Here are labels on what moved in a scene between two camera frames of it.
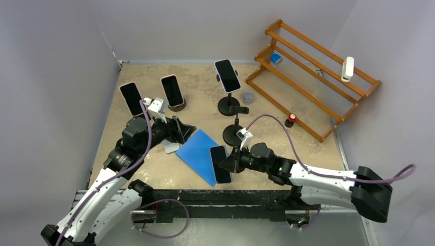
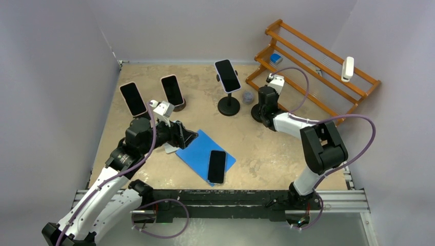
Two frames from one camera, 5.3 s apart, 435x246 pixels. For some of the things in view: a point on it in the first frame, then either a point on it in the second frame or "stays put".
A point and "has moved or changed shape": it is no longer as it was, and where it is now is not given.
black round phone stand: (224, 103) stays put
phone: (227, 75) stays put
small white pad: (170, 146) stays put
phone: (218, 154) has moved or changed shape
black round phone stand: (230, 137) to (258, 113)
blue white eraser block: (276, 59) stays put
